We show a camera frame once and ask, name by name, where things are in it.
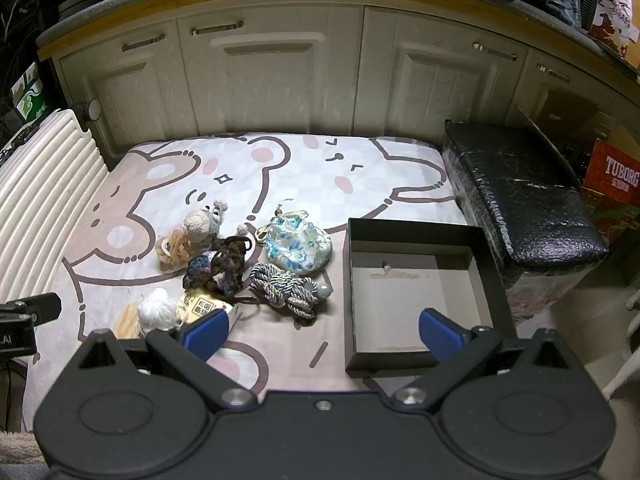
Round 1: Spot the red beer carton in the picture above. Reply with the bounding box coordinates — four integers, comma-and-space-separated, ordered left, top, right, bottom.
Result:
580, 139, 640, 256

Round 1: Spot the black cardboard box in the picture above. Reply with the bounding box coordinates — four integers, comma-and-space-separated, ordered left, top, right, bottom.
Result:
342, 217, 518, 376

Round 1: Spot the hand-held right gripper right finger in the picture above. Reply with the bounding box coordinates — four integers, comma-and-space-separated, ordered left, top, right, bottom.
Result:
390, 307, 576, 413

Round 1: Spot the beige crochet flower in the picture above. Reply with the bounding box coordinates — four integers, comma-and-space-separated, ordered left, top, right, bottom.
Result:
155, 229, 193, 271

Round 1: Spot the brown cardboard box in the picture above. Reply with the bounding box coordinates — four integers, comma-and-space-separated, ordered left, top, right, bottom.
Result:
517, 87, 640, 186

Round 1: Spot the white chair frame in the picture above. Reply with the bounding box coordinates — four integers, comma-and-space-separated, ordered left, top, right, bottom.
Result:
602, 290, 640, 401

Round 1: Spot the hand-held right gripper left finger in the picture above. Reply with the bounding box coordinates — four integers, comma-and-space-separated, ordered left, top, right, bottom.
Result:
75, 309, 256, 413

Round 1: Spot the red white printed box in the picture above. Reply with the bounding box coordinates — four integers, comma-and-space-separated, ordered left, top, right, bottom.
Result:
587, 0, 640, 68

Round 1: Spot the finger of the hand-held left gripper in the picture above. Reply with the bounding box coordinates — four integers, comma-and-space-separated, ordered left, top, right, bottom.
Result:
0, 292, 62, 326

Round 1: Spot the yellow tissue packet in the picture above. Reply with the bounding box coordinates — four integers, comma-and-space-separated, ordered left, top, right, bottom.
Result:
177, 290, 243, 331

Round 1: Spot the blue floral drawstring pouch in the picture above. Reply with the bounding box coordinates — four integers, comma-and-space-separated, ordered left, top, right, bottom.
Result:
255, 205, 333, 276

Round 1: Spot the grey fuzzy cloth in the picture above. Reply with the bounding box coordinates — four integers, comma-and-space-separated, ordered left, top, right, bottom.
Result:
0, 429, 47, 480

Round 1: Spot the dark multicolour crochet piece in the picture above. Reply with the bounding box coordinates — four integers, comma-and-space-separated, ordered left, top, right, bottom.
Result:
182, 235, 256, 306

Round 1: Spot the bear printed blanket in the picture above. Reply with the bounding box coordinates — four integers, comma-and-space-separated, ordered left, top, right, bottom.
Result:
22, 132, 468, 433

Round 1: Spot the white pompom charm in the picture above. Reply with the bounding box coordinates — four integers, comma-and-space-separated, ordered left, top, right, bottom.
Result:
137, 288, 181, 333

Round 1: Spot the blue white cord bundle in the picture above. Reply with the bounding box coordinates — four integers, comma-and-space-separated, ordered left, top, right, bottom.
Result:
248, 261, 333, 322

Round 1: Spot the grey crochet doll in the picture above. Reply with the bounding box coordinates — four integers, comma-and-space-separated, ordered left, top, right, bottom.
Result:
181, 199, 251, 250

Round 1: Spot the metal cabinet handle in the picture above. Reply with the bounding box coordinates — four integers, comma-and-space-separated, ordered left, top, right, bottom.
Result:
189, 21, 245, 37
534, 63, 571, 84
122, 34, 166, 52
472, 42, 519, 61

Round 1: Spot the cream cabinet door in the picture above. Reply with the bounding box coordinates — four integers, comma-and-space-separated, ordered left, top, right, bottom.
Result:
356, 6, 531, 147
176, 4, 364, 137
54, 19, 197, 157
505, 49, 618, 161

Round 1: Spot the white ribbed suitcase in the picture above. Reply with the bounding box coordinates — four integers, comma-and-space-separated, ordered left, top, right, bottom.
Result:
0, 100, 108, 311

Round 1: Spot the green white package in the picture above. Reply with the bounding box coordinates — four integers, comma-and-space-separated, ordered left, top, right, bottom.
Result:
11, 62, 53, 123

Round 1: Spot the black plastic-wrapped ottoman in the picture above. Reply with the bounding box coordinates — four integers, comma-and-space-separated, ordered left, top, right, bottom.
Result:
442, 120, 611, 326

